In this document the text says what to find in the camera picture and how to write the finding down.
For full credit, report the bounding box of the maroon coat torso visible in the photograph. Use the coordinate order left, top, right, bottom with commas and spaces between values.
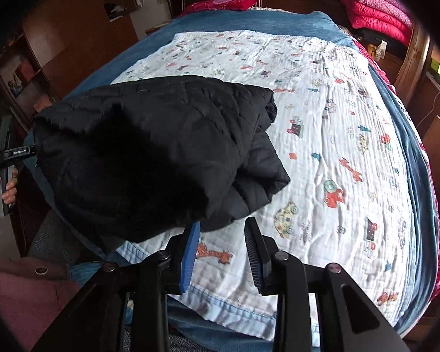
0, 204, 82, 352

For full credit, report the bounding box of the black quilted puffer jacket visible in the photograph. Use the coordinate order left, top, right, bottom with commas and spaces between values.
33, 75, 290, 242

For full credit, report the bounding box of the wooden wardrobe shelf unit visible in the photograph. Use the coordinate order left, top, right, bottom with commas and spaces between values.
0, 0, 137, 131

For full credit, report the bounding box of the white patterned muslin blanket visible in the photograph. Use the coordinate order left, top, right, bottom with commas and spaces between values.
111, 30, 417, 351

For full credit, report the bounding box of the red floral bed sheet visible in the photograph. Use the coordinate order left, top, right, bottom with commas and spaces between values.
352, 39, 440, 304

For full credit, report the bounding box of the beige curtain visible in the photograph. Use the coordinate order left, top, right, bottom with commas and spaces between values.
394, 21, 432, 106

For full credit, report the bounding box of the folded red quilt stack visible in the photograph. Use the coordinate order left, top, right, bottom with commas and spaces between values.
340, 0, 413, 46

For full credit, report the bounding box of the red pillow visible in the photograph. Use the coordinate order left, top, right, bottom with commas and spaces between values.
180, 0, 257, 17

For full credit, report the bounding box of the blue bed cover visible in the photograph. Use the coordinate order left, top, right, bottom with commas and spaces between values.
21, 9, 440, 352

